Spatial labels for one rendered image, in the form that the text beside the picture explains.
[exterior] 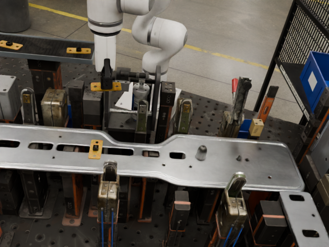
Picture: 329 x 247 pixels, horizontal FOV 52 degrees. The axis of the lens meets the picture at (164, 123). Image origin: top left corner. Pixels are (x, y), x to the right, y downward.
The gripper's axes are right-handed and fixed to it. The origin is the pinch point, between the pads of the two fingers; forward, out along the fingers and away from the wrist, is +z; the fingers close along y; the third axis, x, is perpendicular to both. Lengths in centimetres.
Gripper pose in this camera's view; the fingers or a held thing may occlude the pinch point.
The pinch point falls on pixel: (106, 79)
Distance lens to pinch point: 94.7
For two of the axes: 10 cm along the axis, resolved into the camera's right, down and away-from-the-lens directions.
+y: 1.8, 6.7, -7.2
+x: 9.8, -0.4, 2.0
